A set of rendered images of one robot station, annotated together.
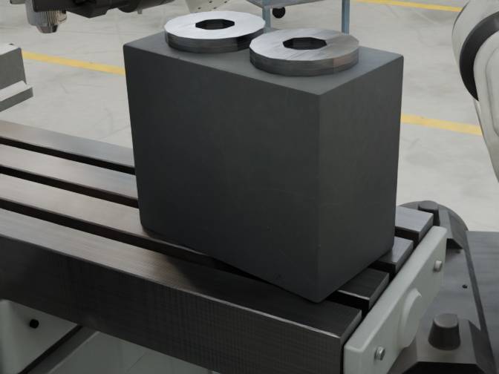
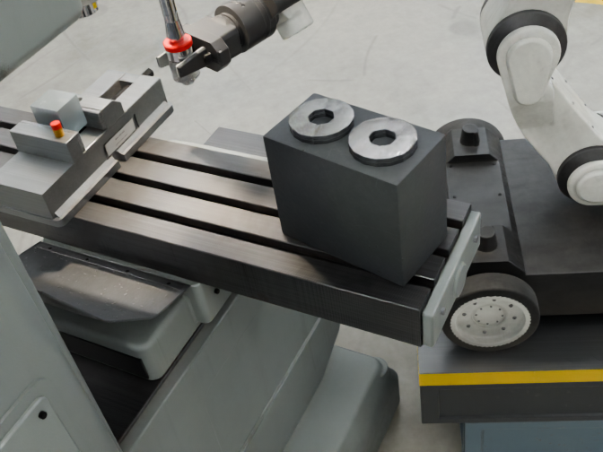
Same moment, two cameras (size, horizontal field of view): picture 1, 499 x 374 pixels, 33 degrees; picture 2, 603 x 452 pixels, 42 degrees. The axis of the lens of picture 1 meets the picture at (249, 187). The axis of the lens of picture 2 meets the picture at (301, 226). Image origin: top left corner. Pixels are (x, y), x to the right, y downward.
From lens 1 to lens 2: 0.44 m
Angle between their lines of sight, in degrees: 16
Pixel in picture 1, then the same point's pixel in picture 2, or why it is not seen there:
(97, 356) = not seen: hidden behind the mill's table
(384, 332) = (444, 298)
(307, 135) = (391, 204)
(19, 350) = (210, 308)
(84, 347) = not seen: hidden behind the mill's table
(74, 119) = (152, 19)
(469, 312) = (503, 216)
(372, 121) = (428, 180)
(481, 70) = (502, 59)
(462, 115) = not seen: outside the picture
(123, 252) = (276, 256)
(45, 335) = (223, 294)
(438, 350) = (482, 253)
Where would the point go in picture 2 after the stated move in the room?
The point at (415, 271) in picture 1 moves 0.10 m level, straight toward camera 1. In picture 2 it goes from (461, 252) to (460, 304)
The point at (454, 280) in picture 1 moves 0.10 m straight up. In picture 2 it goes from (492, 190) to (493, 154)
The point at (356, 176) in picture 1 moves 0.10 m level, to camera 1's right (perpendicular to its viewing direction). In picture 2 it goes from (421, 213) to (495, 203)
